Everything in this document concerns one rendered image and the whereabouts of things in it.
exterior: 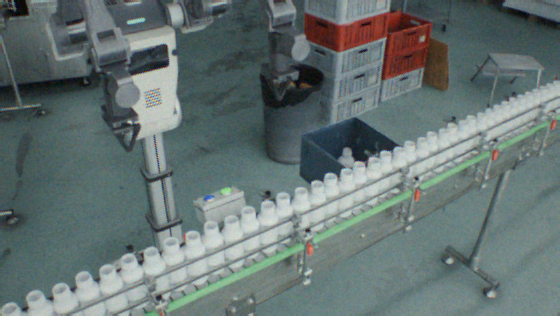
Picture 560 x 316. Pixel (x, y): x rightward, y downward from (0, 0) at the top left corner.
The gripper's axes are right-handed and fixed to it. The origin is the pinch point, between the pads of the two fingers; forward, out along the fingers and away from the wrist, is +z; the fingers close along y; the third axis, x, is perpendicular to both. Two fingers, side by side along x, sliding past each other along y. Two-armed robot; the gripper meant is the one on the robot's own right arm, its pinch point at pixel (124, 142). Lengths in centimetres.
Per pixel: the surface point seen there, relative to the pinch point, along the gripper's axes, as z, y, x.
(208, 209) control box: 28.8, 2.5, 20.3
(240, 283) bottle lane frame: 44, 21, 20
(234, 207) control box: 31.0, 3.4, 28.6
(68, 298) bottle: 26.0, 17.2, -24.8
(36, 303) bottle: 24.1, 16.6, -31.8
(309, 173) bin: 61, -31, 85
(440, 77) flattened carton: 124, -157, 346
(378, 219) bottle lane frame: 45, 21, 75
